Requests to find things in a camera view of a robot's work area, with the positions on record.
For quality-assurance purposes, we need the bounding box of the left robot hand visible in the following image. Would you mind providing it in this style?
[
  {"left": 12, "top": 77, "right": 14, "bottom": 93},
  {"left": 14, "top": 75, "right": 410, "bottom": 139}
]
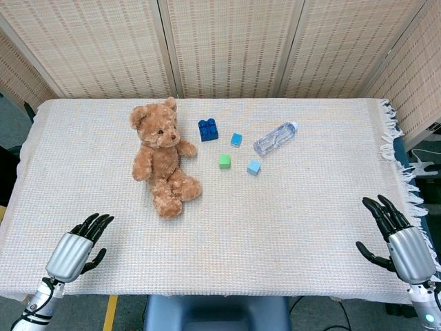
[{"left": 45, "top": 212, "right": 115, "bottom": 283}]

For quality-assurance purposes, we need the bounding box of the brown teddy bear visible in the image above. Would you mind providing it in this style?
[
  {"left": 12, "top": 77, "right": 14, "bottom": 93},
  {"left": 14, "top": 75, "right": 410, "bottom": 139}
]
[{"left": 129, "top": 97, "right": 203, "bottom": 219}]

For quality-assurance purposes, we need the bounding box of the black cable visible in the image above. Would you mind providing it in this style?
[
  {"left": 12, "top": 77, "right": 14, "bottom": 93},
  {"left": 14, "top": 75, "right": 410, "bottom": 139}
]
[{"left": 289, "top": 297, "right": 352, "bottom": 331}]

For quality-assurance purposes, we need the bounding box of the bamboo folding screen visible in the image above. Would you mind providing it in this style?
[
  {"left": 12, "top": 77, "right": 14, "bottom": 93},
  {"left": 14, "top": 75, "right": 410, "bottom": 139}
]
[{"left": 0, "top": 0, "right": 441, "bottom": 146}]

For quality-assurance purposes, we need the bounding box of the white cable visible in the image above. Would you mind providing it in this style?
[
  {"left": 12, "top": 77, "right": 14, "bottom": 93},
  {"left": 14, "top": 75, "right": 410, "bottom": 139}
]
[{"left": 409, "top": 148, "right": 441, "bottom": 177}]

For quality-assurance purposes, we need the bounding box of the beige woven tablecloth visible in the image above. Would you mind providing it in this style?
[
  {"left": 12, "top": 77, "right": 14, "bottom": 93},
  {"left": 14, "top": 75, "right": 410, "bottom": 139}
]
[{"left": 0, "top": 98, "right": 441, "bottom": 306}]

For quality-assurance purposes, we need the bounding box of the dark blue building brick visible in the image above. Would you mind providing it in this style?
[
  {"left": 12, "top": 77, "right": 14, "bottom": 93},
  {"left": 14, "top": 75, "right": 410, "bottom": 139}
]
[{"left": 197, "top": 117, "right": 221, "bottom": 143}]

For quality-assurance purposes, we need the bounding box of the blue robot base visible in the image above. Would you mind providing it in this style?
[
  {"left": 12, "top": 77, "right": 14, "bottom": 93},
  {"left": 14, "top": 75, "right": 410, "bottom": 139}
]
[{"left": 143, "top": 294, "right": 292, "bottom": 331}]

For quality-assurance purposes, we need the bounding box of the clear plastic water bottle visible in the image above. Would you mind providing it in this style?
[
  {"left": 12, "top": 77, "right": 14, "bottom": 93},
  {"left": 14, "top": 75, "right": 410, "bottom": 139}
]
[{"left": 253, "top": 121, "right": 299, "bottom": 157}]

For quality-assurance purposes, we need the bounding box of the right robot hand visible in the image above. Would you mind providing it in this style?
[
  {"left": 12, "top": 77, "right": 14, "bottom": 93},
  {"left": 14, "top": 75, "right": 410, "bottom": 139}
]
[{"left": 355, "top": 194, "right": 438, "bottom": 285}]

